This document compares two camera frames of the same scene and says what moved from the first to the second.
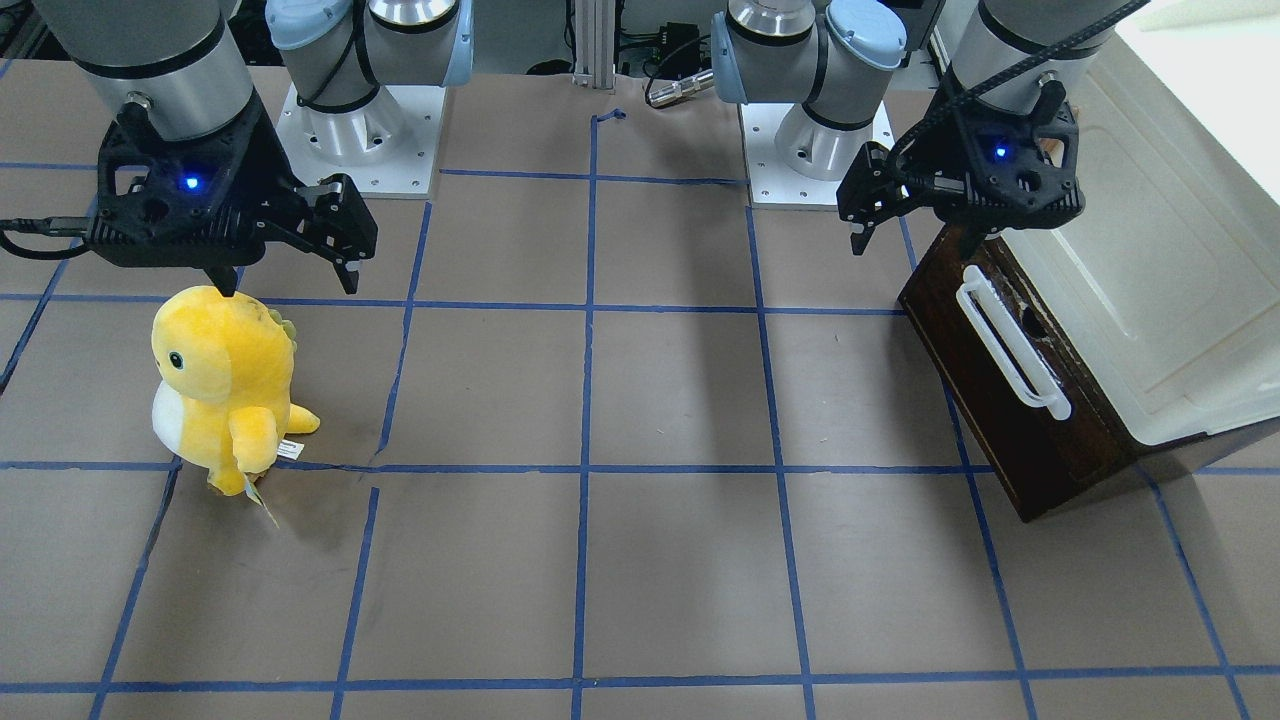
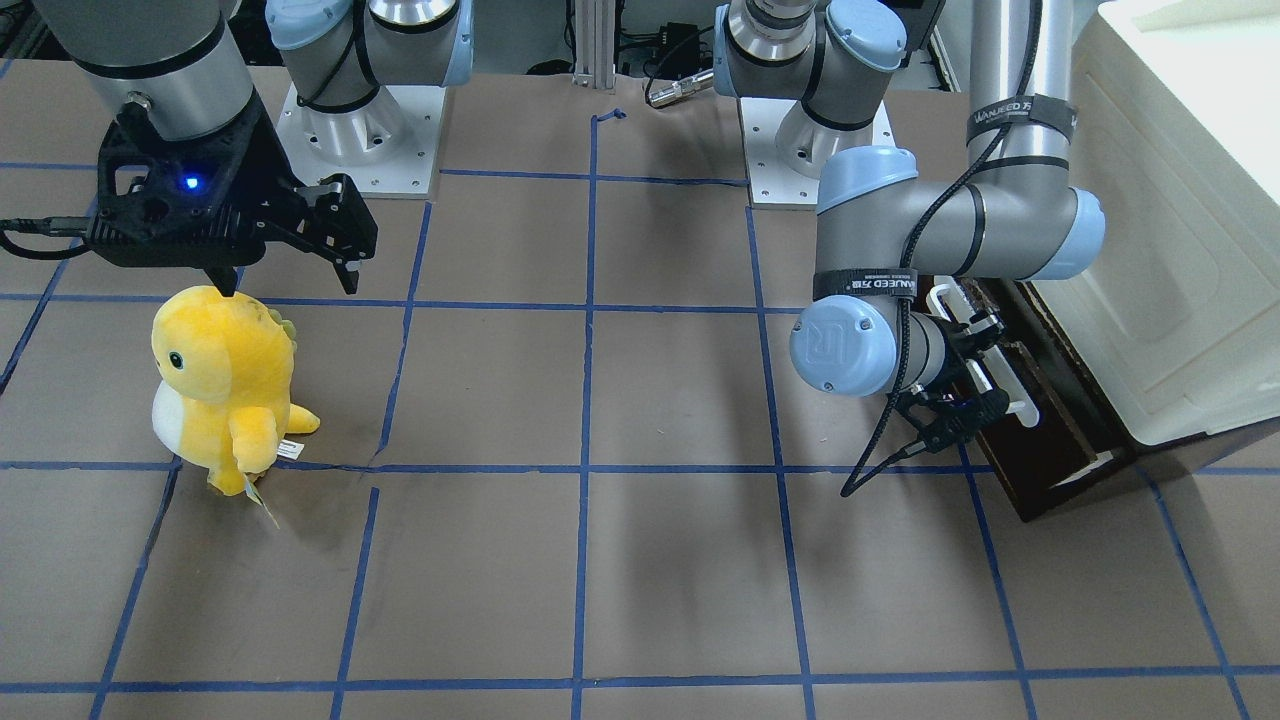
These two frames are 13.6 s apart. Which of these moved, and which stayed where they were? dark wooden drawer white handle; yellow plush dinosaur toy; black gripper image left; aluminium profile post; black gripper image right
Moved: black gripper image right; dark wooden drawer white handle
Stayed: black gripper image left; yellow plush dinosaur toy; aluminium profile post
